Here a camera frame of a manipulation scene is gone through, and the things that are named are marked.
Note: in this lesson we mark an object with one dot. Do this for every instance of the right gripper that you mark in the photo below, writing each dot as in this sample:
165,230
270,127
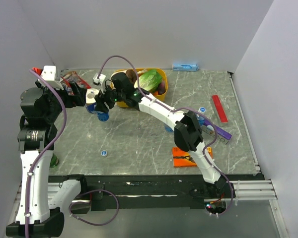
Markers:
102,98

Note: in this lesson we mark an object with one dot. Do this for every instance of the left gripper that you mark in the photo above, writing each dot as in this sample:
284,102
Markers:
78,98

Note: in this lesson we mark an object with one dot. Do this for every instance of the blue cap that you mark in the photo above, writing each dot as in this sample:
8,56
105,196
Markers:
104,153
202,110

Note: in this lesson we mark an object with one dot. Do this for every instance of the clear bottle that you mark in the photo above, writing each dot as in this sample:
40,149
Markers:
167,128

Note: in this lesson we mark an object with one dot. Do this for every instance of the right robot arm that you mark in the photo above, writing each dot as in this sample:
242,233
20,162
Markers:
187,131

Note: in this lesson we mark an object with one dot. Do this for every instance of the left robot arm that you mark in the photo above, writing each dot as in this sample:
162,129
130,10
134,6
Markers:
38,216

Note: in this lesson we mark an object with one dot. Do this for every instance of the green glass bottle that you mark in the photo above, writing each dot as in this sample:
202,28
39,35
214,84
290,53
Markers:
54,161

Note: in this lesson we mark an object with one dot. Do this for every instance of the toilet paper roll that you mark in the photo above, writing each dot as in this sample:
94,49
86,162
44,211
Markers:
90,100

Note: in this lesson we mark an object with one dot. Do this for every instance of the red snack bag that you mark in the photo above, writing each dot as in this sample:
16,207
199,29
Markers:
72,77

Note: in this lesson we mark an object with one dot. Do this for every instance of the brown bread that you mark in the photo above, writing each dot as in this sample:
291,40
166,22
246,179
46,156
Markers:
132,76

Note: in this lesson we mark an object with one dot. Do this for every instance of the green lettuce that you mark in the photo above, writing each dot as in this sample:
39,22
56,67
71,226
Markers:
150,80

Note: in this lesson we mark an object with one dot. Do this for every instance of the yellow plastic bin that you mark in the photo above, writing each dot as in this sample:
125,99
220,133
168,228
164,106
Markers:
139,70

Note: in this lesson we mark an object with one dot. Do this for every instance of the dark eggplant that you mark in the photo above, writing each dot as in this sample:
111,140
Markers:
161,89

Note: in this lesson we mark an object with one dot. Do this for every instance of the blue tissue pack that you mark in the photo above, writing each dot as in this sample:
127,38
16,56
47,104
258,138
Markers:
185,67

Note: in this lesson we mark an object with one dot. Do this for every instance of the orange razor box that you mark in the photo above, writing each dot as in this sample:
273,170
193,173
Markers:
183,159

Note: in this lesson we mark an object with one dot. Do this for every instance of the red flat bar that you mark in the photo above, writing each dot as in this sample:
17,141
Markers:
219,110

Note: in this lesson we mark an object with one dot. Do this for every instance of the purple toothpaste box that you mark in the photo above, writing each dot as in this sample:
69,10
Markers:
222,135

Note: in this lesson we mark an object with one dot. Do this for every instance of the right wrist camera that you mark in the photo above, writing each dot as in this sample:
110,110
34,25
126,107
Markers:
99,80

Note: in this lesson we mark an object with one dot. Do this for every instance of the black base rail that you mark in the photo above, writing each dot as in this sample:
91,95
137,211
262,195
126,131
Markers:
144,191

